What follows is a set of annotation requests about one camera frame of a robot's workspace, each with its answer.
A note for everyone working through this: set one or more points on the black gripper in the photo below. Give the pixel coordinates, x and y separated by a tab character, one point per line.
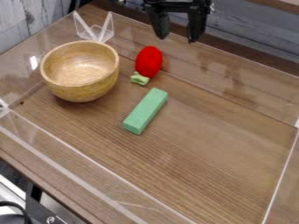
198	9

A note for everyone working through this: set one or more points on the brown wooden bowl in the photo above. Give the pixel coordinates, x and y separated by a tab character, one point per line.
80	70

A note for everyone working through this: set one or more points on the green rectangular block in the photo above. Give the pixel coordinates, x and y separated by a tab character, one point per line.
144	111

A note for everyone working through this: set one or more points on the red toy fruit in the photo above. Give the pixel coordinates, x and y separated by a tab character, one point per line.
148	61

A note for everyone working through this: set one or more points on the small green toy piece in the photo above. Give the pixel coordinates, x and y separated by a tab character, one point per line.
139	79

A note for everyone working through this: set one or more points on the clear acrylic corner bracket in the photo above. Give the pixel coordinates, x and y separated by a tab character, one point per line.
95	32

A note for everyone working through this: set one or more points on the clear acrylic tray wall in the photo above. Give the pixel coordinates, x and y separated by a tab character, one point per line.
99	196

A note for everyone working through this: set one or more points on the black table leg bracket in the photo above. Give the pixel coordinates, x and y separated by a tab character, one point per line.
40	214

